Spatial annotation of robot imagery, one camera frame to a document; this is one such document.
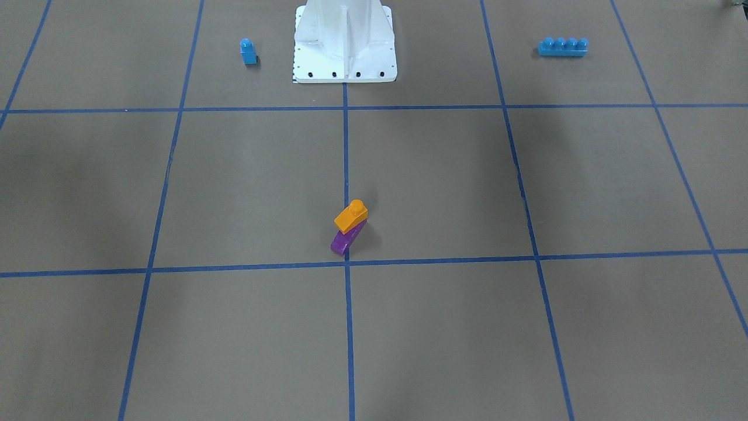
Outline long blue four-stud block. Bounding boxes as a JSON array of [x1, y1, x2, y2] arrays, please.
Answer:
[[537, 37, 590, 57]]

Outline purple trapezoid block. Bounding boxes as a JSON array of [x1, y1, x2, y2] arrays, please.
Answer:
[[330, 219, 367, 256]]

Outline orange trapezoid block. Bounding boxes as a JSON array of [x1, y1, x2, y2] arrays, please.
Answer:
[[334, 199, 369, 234]]

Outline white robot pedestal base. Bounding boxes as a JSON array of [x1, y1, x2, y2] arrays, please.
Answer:
[[292, 1, 398, 84]]

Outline small blue block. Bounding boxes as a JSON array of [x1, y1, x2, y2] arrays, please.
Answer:
[[240, 38, 258, 65]]

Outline brown paper table mat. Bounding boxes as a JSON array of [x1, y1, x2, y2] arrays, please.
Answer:
[[2, 1, 746, 420]]

